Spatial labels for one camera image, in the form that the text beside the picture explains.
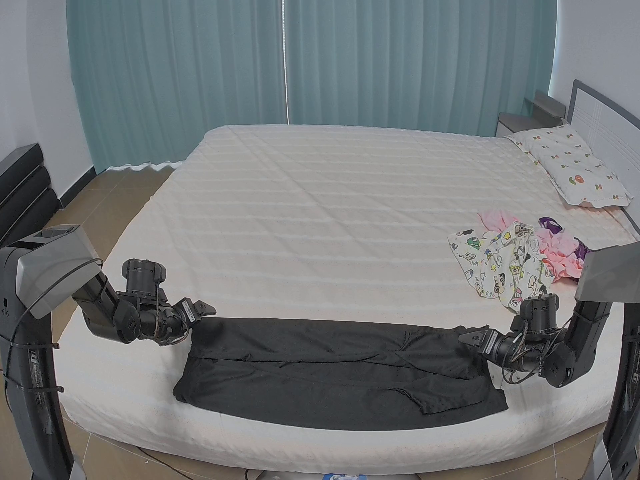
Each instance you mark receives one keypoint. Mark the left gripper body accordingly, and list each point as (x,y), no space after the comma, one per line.
(175,328)

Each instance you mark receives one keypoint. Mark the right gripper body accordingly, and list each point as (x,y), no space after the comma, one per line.
(507,352)

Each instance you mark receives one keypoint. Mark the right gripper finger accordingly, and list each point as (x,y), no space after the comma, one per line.
(472,340)

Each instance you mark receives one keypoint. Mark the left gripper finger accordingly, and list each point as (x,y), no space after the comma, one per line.
(206,309)

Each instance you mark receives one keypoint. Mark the black T-shirt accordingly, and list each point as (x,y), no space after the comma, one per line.
(325,368)

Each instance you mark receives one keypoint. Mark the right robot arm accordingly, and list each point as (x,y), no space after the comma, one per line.
(585,328)

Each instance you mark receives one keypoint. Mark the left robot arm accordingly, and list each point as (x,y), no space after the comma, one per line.
(105,313)

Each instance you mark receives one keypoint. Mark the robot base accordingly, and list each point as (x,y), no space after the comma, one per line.
(345,476)

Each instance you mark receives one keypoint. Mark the bed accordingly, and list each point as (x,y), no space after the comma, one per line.
(325,208)

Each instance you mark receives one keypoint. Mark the white printed pyjama garment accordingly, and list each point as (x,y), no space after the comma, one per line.
(500,263)

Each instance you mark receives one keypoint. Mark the pink garment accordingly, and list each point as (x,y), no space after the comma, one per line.
(562,260)

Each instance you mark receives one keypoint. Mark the purple garment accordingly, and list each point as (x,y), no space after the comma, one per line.
(550,225)

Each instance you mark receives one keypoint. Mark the white printed pillow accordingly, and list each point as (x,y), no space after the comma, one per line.
(575,168)

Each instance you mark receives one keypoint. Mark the black chest of drawers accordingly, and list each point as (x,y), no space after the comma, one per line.
(25,193)

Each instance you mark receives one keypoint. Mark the grey bedside table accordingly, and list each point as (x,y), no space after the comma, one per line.
(520,123)

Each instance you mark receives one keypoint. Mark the blue-green curtain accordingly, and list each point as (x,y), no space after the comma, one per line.
(175,58)
(425,43)

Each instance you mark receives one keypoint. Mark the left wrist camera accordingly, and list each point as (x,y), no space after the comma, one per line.
(188,312)

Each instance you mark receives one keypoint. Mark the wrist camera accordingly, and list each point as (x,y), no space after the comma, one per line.
(491,343)
(188,312)

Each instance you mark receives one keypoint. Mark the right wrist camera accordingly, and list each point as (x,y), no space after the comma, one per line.
(491,343)

